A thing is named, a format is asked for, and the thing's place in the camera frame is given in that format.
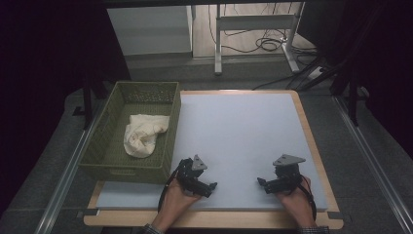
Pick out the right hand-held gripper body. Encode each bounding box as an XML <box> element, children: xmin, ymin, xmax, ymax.
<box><xmin>272</xmin><ymin>153</ymin><xmax>307</xmax><ymax>194</ymax></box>

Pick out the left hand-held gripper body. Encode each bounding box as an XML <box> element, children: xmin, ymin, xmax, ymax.
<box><xmin>175</xmin><ymin>154</ymin><xmax>208</xmax><ymax>197</ymax></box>

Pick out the cream egg-print cloth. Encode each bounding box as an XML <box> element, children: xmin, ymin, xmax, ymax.
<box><xmin>123</xmin><ymin>113</ymin><xmax>170</xmax><ymax>159</ymax></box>

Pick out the green plastic basket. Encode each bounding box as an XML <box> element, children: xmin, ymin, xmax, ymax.
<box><xmin>78</xmin><ymin>81</ymin><xmax>182</xmax><ymax>185</ymax></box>

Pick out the person's left hand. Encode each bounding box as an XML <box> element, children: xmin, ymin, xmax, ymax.
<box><xmin>154</xmin><ymin>178</ymin><xmax>201</xmax><ymax>228</ymax></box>

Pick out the person's right hand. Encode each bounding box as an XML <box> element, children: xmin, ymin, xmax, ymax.
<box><xmin>277</xmin><ymin>175</ymin><xmax>317</xmax><ymax>228</ymax></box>

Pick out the light blue table mat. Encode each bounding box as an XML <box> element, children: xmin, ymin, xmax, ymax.
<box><xmin>95</xmin><ymin>93</ymin><xmax>328</xmax><ymax>212</ymax></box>

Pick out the black metal stand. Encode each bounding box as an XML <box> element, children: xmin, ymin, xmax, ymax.
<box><xmin>72</xmin><ymin>75</ymin><xmax>109</xmax><ymax>131</ymax></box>
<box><xmin>330</xmin><ymin>57</ymin><xmax>372</xmax><ymax>128</ymax></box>

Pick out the white power strip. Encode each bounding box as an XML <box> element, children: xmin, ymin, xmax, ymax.
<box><xmin>307</xmin><ymin>65</ymin><xmax>324</xmax><ymax>81</ymax></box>

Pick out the grey cabinet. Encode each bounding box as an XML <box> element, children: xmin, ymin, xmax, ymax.
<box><xmin>106</xmin><ymin>5</ymin><xmax>193</xmax><ymax>57</ymax></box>

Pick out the dark curtain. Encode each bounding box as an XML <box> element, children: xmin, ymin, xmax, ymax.
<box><xmin>296</xmin><ymin>0</ymin><xmax>413</xmax><ymax>160</ymax></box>
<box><xmin>0</xmin><ymin>0</ymin><xmax>131</xmax><ymax>215</ymax></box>

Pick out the right hand-held gripper black cable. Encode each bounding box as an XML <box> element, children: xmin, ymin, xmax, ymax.
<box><xmin>300</xmin><ymin>175</ymin><xmax>318</xmax><ymax>222</ymax></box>

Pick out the hand-held gripper black cable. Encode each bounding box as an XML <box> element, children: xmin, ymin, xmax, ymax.
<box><xmin>157</xmin><ymin>169</ymin><xmax>180</xmax><ymax>215</ymax></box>
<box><xmin>300</xmin><ymin>175</ymin><xmax>318</xmax><ymax>222</ymax></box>

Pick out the left hand-held gripper black cable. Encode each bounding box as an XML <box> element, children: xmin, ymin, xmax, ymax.
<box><xmin>157</xmin><ymin>169</ymin><xmax>180</xmax><ymax>215</ymax></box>

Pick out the aluminium rail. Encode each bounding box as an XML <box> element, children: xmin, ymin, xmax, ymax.
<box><xmin>332</xmin><ymin>96</ymin><xmax>413</xmax><ymax>234</ymax></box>
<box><xmin>33</xmin><ymin>105</ymin><xmax>105</xmax><ymax>234</ymax></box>

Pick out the long black floor cable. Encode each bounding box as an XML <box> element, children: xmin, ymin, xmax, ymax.
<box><xmin>252</xmin><ymin>55</ymin><xmax>324</xmax><ymax>92</ymax></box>

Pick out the coiled black floor cable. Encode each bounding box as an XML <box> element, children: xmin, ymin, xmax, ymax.
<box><xmin>207</xmin><ymin>3</ymin><xmax>293</xmax><ymax>55</ymax></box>

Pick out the white metal desk frame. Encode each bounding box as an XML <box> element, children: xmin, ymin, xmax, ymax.
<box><xmin>213</xmin><ymin>2</ymin><xmax>306</xmax><ymax>76</ymax></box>

